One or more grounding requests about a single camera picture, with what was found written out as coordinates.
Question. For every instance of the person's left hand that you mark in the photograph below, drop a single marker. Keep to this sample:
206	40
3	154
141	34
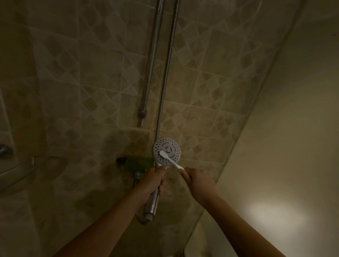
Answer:
151	185

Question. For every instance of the person's right hand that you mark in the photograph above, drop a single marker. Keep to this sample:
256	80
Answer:
201	186

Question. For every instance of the white toothbrush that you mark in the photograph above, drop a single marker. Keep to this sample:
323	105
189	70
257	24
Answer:
170	160

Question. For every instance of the person's right forearm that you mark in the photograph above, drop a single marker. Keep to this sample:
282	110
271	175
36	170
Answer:
243	233

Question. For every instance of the person's left forearm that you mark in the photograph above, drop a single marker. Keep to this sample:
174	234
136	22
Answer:
103	230

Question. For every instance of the green shower mixer valve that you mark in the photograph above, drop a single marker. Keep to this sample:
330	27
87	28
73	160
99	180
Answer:
137	164

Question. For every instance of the glass corner shelf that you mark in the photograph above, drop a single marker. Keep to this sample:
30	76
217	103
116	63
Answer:
26	174

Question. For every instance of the chrome shower slide rail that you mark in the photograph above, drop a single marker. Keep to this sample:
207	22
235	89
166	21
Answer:
152	53

